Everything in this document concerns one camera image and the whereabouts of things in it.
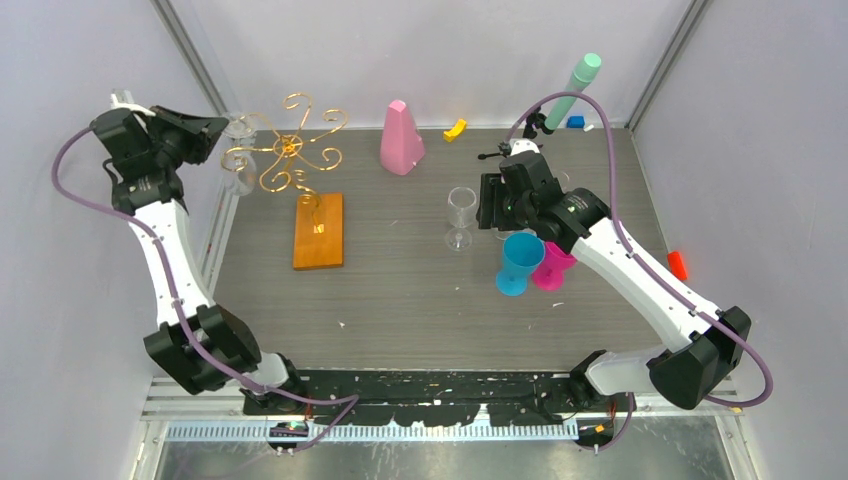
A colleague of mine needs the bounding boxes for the yellow block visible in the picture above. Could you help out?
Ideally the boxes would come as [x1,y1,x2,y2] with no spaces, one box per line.
[442,118,467,143]

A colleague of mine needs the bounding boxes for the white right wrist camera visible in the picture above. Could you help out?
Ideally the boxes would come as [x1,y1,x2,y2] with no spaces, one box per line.
[507,138,540,157]

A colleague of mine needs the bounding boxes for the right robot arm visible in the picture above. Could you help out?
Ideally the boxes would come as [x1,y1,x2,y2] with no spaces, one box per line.
[476,149,751,411]

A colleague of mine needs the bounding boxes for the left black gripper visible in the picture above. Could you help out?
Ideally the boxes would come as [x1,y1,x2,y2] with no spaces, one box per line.
[145,106,228,170]

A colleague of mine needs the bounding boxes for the pink metronome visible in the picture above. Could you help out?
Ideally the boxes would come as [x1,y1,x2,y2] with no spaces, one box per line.
[379,100,426,176]

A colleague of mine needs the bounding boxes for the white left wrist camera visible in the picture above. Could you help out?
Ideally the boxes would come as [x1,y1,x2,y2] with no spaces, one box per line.
[110,89,156,117]

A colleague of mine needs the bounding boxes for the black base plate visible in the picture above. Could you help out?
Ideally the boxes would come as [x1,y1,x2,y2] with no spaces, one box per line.
[241,367,637,429]

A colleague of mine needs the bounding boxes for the blue wine glass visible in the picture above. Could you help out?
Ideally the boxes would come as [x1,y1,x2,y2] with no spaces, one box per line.
[495,232,545,296]

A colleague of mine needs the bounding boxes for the pink wine glass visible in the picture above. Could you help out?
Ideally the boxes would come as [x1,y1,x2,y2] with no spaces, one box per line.
[531,242,578,291]

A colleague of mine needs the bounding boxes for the short ribbed clear glass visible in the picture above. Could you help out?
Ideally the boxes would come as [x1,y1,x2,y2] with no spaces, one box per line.
[493,229,522,241]

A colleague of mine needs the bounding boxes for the blue block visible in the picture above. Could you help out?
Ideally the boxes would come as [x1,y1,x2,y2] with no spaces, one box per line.
[566,115,586,129]

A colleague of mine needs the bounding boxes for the black tripod stand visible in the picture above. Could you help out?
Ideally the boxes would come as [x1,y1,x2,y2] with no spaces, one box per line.
[477,109,547,162]

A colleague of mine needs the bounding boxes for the gold wire glass rack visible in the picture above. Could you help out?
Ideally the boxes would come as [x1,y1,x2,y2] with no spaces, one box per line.
[251,92,349,198]

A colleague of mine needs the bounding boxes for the mint green microphone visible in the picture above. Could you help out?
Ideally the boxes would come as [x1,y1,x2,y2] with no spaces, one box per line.
[544,53,602,134]

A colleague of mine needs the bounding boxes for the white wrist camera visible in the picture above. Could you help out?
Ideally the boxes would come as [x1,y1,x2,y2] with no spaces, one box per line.
[507,138,540,157]
[110,89,156,117]

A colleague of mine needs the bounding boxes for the tall clear wine glass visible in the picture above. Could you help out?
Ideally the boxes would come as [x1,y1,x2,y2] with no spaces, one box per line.
[553,171,570,191]

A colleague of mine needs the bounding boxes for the red block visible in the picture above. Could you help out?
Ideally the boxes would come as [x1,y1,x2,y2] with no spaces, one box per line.
[667,251,689,282]

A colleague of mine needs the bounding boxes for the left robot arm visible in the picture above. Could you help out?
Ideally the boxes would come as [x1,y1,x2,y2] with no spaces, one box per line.
[90,102,307,414]

